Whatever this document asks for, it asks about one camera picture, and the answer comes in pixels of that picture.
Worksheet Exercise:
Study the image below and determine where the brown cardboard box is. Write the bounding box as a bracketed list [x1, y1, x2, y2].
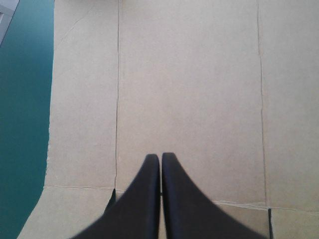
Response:
[17, 0, 319, 239]

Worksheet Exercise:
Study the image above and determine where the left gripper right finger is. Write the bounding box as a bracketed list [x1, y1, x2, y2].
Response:
[161, 152, 269, 239]

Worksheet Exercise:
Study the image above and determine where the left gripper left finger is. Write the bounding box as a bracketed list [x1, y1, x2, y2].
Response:
[71, 154, 160, 239]

